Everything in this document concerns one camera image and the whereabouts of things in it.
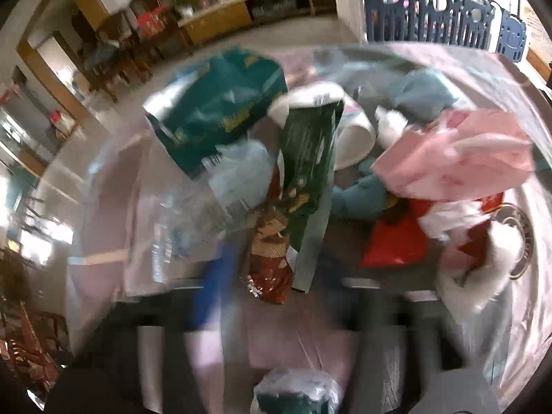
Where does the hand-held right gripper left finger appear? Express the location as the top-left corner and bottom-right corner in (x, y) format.
(103, 241), (246, 414)

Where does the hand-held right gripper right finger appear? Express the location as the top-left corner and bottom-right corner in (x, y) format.
(341, 278), (479, 414)

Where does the red-brown snack wrapper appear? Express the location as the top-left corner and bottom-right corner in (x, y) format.
(241, 168), (298, 307)

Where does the dark green snack packet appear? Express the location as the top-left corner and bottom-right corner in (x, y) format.
(276, 99), (346, 294)

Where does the white paper cup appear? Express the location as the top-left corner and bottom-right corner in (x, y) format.
(267, 82), (378, 171)

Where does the clear plastic bag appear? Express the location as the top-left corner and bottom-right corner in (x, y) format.
(147, 172), (225, 264)

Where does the white crumpled tissue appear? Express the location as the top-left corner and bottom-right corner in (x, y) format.
(435, 222), (518, 315)

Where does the clear bag with teal contents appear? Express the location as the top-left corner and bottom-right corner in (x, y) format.
(254, 368), (343, 414)

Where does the red plastic bag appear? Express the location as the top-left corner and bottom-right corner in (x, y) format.
(360, 196), (505, 268)

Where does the striped printed tablecloth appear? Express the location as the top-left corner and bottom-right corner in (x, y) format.
(65, 45), (552, 402)

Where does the blue face mask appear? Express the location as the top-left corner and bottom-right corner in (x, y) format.
(330, 157), (389, 220)

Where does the green tissue packet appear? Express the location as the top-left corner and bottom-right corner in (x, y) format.
(144, 49), (289, 179)

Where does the pink plastic bag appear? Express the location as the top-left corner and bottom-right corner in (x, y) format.
(373, 110), (535, 201)

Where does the dark wooden chair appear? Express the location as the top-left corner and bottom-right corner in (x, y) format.
(84, 0), (193, 93)

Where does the wooden TV cabinet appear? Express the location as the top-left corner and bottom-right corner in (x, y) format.
(177, 0), (337, 46)

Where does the blue white playpen fence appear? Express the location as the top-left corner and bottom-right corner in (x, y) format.
(332, 0), (529, 63)

